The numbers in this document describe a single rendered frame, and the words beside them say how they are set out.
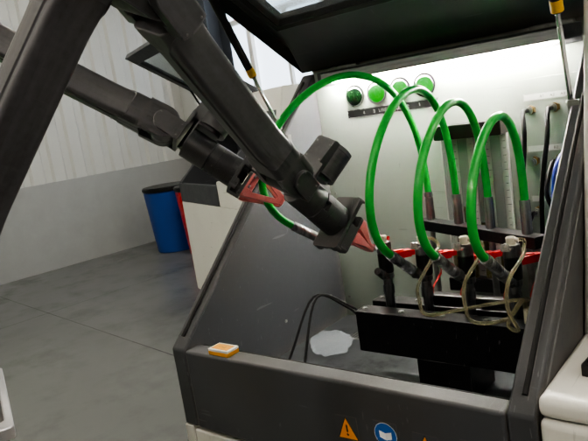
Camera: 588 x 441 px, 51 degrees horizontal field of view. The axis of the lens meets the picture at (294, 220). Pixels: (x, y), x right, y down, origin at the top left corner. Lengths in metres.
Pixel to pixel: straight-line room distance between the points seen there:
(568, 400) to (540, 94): 0.65
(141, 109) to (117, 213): 6.93
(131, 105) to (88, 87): 0.08
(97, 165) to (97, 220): 0.67
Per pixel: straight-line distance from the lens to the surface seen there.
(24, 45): 0.66
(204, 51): 0.76
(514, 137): 1.07
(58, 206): 7.70
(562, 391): 0.85
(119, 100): 1.12
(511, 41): 1.28
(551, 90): 1.28
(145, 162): 8.27
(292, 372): 1.03
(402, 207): 1.45
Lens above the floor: 1.36
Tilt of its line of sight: 10 degrees down
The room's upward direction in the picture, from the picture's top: 9 degrees counter-clockwise
